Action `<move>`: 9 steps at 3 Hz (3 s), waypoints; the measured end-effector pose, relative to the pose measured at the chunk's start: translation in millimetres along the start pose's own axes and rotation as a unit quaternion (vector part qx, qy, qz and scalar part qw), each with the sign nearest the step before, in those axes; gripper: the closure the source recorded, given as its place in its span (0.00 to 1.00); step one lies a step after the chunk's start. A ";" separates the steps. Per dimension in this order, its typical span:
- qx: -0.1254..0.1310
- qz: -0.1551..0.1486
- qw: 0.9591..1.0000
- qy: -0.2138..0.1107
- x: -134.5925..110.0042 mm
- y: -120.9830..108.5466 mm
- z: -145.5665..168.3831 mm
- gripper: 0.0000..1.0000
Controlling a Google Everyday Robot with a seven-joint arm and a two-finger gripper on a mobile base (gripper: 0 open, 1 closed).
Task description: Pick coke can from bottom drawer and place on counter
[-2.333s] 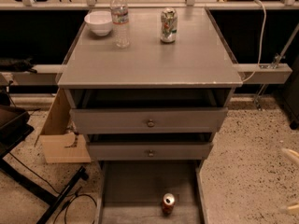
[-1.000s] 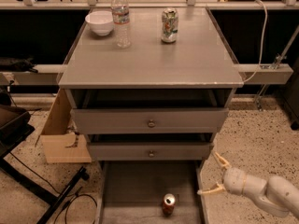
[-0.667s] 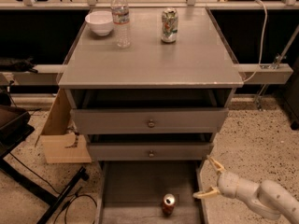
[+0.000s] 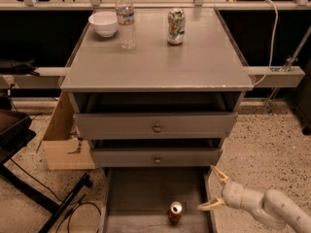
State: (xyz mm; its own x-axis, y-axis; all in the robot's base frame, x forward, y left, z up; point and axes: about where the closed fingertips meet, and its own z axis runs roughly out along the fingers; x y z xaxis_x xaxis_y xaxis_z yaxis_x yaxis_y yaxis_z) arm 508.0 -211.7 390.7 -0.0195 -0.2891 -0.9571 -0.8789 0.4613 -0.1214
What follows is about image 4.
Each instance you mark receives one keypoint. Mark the grey bottom drawer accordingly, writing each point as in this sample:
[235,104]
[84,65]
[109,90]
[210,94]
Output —
[138,200]

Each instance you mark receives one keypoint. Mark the red coke can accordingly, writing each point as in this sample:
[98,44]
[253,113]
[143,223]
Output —
[175,212]

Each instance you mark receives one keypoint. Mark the grey drawer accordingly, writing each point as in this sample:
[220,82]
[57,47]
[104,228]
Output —
[138,200]
[152,115]
[156,152]

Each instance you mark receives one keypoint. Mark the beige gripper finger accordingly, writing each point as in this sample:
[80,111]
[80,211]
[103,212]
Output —
[221,176]
[213,204]

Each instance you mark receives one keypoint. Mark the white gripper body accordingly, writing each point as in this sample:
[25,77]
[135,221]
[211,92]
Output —
[233,194]

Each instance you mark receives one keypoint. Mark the cardboard box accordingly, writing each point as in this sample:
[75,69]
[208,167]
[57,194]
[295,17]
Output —
[64,148]

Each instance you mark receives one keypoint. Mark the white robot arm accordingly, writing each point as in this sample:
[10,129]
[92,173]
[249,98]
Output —
[272,208]

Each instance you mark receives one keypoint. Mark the grey drawer cabinet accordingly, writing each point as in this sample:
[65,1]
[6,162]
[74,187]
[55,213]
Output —
[205,62]

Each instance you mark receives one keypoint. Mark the black cloth bundle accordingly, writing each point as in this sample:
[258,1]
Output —
[14,67]

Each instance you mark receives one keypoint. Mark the grey top drawer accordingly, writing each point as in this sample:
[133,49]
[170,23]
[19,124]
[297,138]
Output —
[152,115]

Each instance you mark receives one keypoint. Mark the clear plastic water bottle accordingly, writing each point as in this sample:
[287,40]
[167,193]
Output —
[126,22]

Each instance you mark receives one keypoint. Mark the grey middle drawer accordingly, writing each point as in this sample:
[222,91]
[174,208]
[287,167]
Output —
[156,152]

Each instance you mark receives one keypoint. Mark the white ceramic bowl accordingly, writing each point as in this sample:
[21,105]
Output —
[104,24]

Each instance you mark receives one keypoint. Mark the green white soda can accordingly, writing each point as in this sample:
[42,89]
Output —
[176,26]

